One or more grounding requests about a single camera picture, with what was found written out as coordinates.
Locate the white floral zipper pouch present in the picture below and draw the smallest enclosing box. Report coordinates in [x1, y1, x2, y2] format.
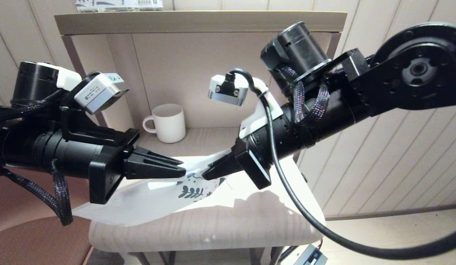
[71, 149, 236, 227]

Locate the white ribbed ceramic mug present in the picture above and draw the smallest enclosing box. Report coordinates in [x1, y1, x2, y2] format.
[143, 104, 186, 144]

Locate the light wood shelf desk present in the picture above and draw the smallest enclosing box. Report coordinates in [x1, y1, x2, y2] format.
[54, 11, 348, 265]

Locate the brown upholstered chair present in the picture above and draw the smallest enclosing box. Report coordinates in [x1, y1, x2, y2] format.
[0, 167, 98, 265]

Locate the black power adapter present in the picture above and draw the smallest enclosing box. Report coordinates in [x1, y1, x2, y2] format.
[294, 244, 328, 265]

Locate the white blue patterned package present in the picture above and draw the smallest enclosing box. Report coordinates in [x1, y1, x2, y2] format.
[75, 0, 164, 11]

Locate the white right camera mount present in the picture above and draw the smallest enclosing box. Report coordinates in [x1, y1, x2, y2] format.
[238, 77, 284, 139]

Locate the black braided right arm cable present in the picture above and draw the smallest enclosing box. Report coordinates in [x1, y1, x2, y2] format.
[287, 66, 330, 124]

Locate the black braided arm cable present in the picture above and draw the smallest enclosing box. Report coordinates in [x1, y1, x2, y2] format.
[0, 158, 74, 227]
[287, 66, 330, 124]
[0, 88, 66, 124]

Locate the black right camera cable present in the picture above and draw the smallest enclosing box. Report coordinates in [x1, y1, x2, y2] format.
[224, 68, 456, 260]

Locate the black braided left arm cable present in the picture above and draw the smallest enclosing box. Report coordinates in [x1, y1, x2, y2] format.
[0, 88, 66, 124]
[0, 158, 74, 227]

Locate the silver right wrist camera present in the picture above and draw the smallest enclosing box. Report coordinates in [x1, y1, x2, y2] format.
[208, 75, 249, 106]

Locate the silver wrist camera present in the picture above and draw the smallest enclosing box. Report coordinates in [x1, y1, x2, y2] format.
[74, 73, 130, 114]
[208, 75, 249, 106]

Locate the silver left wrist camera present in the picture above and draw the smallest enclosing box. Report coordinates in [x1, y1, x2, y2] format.
[74, 73, 130, 114]

